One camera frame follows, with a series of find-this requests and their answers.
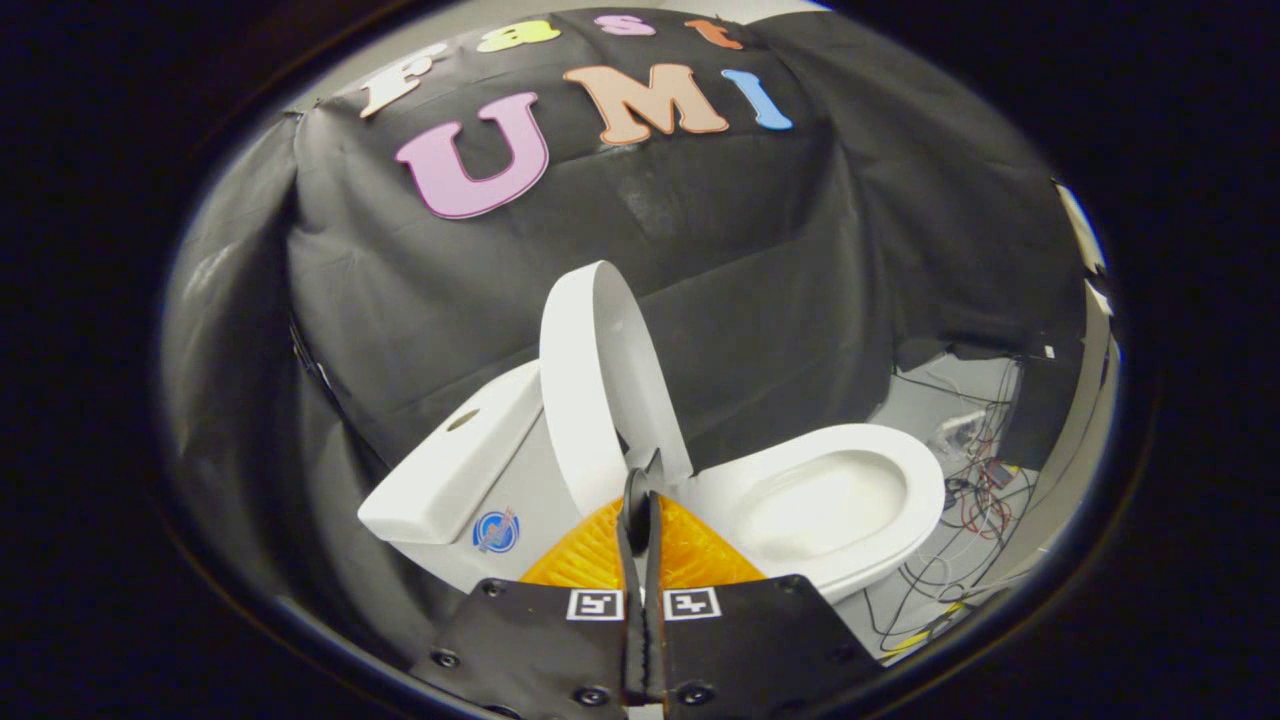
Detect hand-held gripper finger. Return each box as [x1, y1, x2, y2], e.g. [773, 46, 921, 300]
[647, 450, 888, 711]
[408, 466, 648, 716]

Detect white toilet lid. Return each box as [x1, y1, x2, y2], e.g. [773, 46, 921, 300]
[539, 260, 694, 518]

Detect black backdrop cloth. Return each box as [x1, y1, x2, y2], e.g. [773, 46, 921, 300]
[165, 8, 1093, 661]

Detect black box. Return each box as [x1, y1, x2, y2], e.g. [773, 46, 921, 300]
[1000, 348, 1087, 471]

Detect tangle of black cables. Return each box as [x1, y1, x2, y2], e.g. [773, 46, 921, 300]
[865, 370, 1047, 657]

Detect red wires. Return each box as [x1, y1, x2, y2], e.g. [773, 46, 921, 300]
[958, 463, 1017, 543]

